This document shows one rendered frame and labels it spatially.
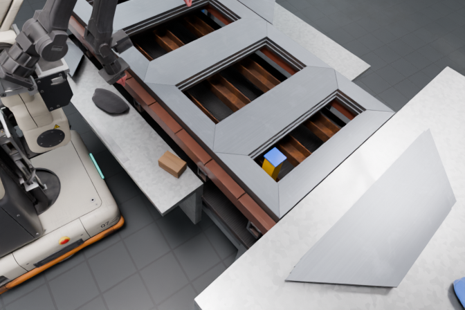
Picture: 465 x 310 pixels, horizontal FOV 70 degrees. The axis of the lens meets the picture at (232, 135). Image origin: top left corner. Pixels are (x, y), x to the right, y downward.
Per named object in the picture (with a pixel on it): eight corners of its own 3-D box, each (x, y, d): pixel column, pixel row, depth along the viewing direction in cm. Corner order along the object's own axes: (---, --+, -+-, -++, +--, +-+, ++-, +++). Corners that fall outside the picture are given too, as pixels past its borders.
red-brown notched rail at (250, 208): (59, 8, 178) (55, -2, 173) (279, 236, 116) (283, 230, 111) (51, 10, 176) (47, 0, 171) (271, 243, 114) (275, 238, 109)
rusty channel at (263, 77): (153, -12, 213) (153, -19, 209) (368, 160, 150) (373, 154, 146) (142, -8, 210) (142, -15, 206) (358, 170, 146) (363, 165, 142)
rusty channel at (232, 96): (124, -2, 204) (123, -9, 200) (341, 187, 140) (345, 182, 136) (113, 3, 200) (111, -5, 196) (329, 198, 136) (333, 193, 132)
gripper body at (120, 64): (99, 75, 124) (90, 61, 117) (122, 59, 127) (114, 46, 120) (108, 84, 121) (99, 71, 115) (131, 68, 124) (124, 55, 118)
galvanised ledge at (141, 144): (55, 25, 187) (53, 21, 184) (203, 186, 137) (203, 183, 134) (18, 39, 178) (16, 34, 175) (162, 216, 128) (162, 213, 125)
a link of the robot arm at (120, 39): (82, 30, 107) (97, 48, 105) (113, 12, 110) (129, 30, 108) (95, 52, 119) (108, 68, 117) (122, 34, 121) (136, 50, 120)
